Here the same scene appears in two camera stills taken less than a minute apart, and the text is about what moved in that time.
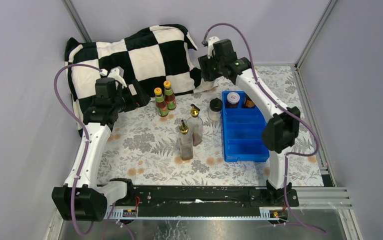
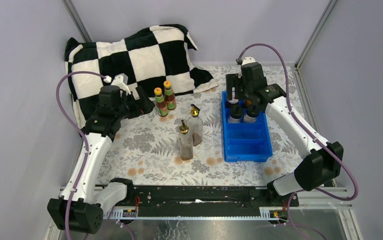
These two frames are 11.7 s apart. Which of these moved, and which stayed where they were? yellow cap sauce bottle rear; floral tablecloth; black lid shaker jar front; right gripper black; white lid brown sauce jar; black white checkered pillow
Moved: right gripper black; black lid shaker jar front
Stayed: yellow cap sauce bottle rear; white lid brown sauce jar; floral tablecloth; black white checkered pillow
